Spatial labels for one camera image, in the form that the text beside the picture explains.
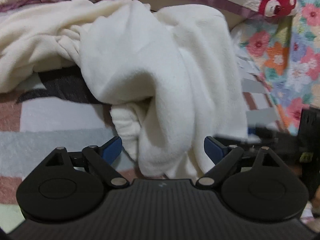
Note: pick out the colourful floral quilt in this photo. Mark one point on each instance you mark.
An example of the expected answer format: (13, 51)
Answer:
(284, 56)

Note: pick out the dark grey garment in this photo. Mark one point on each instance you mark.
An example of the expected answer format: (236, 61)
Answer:
(65, 84)

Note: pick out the white fleece sweater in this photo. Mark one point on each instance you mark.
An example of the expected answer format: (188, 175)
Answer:
(170, 76)

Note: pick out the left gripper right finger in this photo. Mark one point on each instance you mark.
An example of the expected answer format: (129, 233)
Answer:
(260, 188)

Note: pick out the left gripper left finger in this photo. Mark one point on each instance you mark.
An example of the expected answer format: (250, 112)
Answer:
(67, 186)

